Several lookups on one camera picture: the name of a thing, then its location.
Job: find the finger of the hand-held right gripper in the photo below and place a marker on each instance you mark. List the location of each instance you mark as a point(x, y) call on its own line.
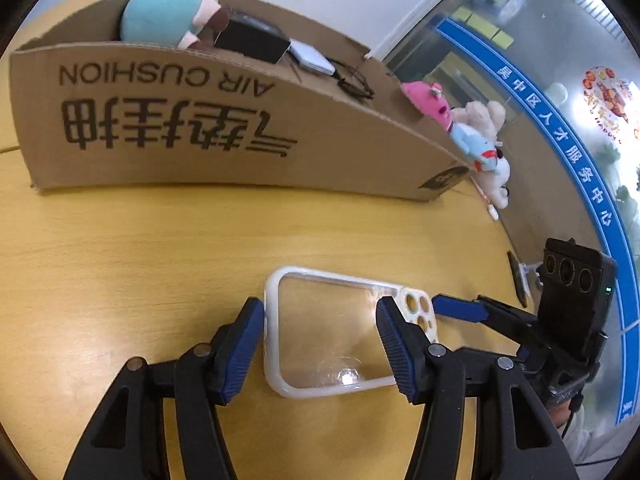
point(460, 308)

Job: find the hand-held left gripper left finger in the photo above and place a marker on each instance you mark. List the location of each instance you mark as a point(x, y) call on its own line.
point(240, 355)

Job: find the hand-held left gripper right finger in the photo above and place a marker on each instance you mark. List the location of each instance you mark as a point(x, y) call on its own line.
point(395, 350)

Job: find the white clear phone case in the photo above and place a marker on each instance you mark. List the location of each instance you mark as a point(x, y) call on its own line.
point(272, 320)

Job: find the brown cardboard box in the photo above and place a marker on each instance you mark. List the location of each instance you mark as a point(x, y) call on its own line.
point(200, 135)

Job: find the person's right forearm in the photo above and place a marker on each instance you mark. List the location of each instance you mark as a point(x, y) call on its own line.
point(600, 435)

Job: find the white phone stand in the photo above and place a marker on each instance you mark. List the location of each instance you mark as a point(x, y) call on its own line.
point(532, 272)

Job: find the black smartphone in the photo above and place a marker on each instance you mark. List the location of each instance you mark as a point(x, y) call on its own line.
point(517, 280)

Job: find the white tipped pink stick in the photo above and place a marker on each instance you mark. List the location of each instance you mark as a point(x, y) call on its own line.
point(492, 210)

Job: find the white plush toy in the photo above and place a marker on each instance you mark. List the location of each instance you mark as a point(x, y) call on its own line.
point(495, 180)

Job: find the blue plush toy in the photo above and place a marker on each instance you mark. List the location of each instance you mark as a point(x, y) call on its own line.
point(472, 145)

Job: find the beige plush toy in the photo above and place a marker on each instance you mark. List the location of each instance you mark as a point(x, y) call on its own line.
point(480, 117)

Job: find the red window decal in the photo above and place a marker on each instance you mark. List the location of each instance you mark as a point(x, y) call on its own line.
point(605, 92)

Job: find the black eyeglasses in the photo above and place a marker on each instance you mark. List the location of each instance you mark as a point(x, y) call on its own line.
point(357, 87)

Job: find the yellow sticky note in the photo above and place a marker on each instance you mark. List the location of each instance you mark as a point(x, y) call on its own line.
point(503, 37)
point(481, 22)
point(462, 13)

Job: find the white plastic tray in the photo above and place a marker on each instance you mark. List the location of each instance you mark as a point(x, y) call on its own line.
point(312, 57)

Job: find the black rectangular box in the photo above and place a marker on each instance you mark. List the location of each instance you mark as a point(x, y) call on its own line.
point(250, 37)

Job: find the teal pink green plush toy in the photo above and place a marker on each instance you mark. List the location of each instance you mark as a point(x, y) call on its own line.
point(160, 10)

